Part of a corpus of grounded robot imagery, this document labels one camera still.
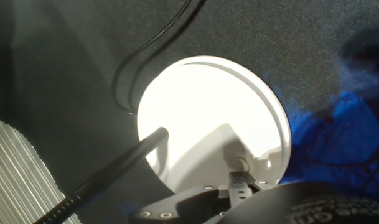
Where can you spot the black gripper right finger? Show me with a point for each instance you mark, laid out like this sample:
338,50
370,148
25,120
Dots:
253,184

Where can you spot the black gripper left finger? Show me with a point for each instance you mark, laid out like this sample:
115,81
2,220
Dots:
189,205

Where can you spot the black round embossed cap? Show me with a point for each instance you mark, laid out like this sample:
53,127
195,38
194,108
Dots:
316,205

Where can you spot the white desk lamp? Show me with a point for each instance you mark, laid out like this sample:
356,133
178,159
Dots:
208,102

